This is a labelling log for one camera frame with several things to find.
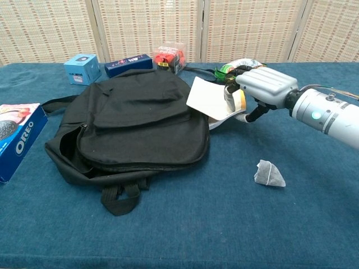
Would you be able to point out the grey pyramid tea bag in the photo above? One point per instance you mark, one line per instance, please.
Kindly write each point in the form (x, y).
(269, 175)

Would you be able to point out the light blue cube box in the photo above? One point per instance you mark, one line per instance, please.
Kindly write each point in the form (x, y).
(81, 68)

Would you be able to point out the green snack bag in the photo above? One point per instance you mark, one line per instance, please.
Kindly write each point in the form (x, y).
(227, 68)

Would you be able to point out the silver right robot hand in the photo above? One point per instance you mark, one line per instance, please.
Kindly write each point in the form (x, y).
(269, 82)

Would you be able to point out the bamboo folding screen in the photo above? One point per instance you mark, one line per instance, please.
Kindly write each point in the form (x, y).
(146, 25)

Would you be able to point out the dark blue long box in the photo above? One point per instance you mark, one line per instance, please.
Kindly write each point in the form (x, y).
(127, 65)

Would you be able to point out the white book with yellow spine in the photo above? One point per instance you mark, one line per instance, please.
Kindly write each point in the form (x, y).
(207, 96)

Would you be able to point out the blue velvet tablecloth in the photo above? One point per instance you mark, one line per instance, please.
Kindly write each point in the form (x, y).
(224, 224)

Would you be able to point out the clear box with red toy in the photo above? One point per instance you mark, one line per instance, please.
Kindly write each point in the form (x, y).
(168, 57)

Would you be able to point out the blue Oreo cookie box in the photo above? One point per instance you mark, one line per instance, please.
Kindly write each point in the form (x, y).
(19, 145)

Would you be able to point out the black fabric backpack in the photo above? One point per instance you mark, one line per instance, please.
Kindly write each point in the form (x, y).
(140, 131)

